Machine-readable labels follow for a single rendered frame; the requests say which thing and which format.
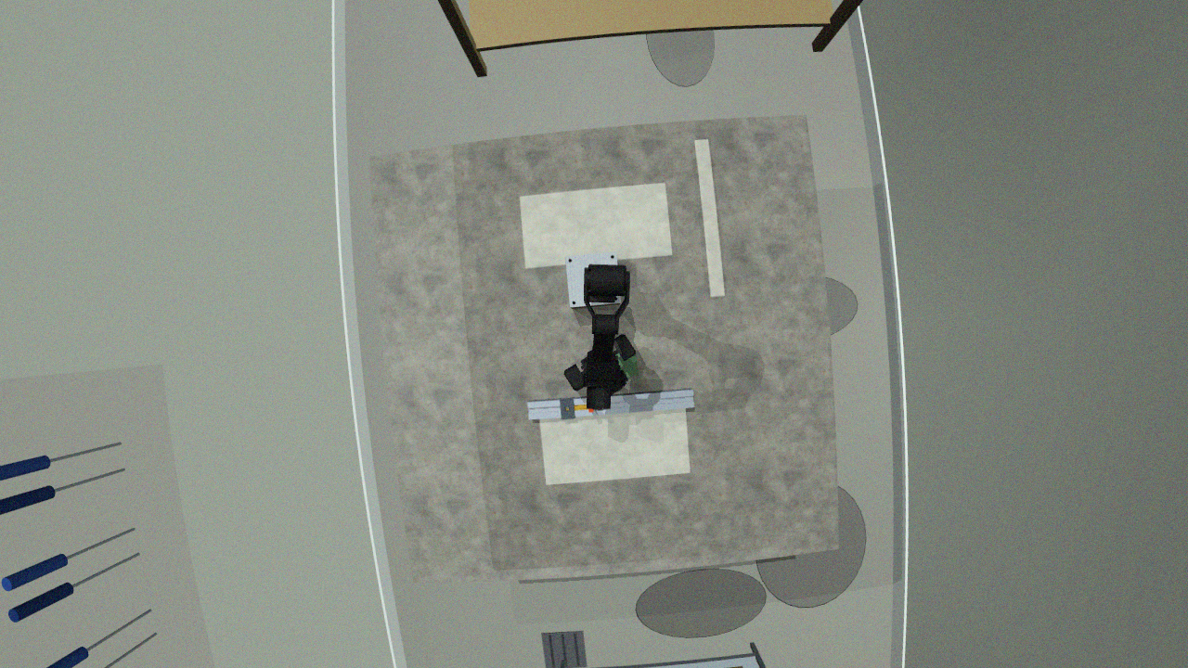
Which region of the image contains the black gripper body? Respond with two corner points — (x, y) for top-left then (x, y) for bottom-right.
(564, 334), (636, 391)

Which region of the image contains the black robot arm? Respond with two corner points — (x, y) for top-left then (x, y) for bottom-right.
(583, 264), (630, 411)

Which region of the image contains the grey aluminum rail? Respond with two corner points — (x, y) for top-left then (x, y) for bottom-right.
(527, 387), (694, 420)

